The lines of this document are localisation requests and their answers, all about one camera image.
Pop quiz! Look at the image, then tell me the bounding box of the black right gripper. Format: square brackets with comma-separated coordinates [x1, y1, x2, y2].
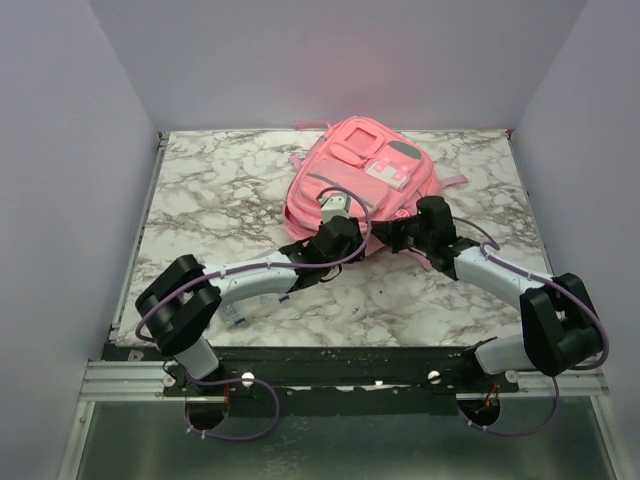
[367, 215, 435, 253]

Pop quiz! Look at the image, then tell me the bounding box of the pink student backpack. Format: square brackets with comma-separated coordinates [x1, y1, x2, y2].
[283, 116, 468, 240]

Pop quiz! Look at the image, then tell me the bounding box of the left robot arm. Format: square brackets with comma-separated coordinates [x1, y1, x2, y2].
[135, 216, 371, 395]

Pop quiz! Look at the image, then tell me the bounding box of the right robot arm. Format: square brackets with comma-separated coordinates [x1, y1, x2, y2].
[371, 196, 610, 392]

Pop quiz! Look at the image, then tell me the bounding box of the clear plastic screw organizer box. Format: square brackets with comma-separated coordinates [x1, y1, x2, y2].
[215, 294, 290, 327]

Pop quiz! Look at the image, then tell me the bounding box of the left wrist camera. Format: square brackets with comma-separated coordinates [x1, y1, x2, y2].
[320, 192, 351, 223]

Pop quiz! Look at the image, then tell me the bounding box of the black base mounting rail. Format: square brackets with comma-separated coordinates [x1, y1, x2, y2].
[101, 344, 518, 425]

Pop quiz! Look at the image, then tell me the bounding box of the aluminium extrusion rail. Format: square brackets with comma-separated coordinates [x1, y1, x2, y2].
[79, 361, 165, 402]

